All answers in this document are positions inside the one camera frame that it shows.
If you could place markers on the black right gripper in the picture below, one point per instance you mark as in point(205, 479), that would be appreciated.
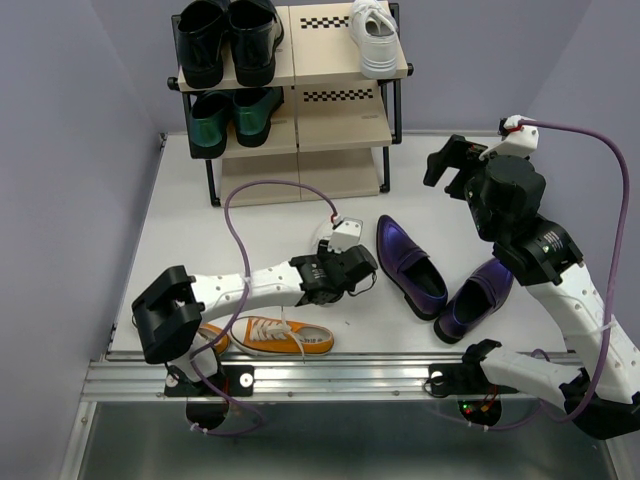
point(460, 153)

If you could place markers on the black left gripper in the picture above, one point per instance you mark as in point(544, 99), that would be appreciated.
point(324, 253)

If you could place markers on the white sneaker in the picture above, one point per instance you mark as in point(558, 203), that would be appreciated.
point(327, 244)
point(375, 33)

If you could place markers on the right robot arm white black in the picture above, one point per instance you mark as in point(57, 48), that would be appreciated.
point(602, 396)

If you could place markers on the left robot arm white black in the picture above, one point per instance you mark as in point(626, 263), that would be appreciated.
point(171, 310)

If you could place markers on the beige black-framed shoe shelf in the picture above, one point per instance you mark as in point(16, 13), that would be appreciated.
point(335, 128)

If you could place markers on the purple loafer left one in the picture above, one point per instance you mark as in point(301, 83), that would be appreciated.
point(409, 267)

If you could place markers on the purple loafer one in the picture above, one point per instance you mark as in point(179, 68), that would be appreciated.
point(409, 267)
point(483, 293)

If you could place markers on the orange sneaker right one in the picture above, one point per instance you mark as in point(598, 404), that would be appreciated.
point(266, 336)

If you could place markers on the orange sneaker one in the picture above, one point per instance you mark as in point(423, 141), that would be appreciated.
point(211, 332)
point(266, 336)

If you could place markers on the purple loafer right one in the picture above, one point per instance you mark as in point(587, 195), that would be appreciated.
point(483, 293)

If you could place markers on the orange sneaker left one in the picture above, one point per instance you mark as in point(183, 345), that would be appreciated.
point(211, 332)

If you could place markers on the green loafer right one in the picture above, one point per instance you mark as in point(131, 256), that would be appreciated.
point(253, 109)

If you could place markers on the green loafer one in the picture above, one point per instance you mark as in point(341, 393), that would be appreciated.
point(253, 109)
point(208, 123)

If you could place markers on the green loafer left one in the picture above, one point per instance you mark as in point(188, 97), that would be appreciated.
point(208, 123)

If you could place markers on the black loafer right one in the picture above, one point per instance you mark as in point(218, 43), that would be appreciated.
point(256, 31)

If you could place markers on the black loafer one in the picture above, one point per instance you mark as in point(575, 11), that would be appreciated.
point(256, 31)
point(201, 32)

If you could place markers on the black loafer left one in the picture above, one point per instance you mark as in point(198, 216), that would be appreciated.
point(201, 32)

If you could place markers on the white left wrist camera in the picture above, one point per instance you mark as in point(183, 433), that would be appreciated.
point(345, 234)

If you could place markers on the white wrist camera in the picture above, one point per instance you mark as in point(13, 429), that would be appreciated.
point(516, 139)
point(345, 234)

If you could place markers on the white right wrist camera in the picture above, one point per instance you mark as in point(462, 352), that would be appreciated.
point(516, 139)

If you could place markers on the aluminium mounting rail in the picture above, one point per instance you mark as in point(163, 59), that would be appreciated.
point(331, 378)

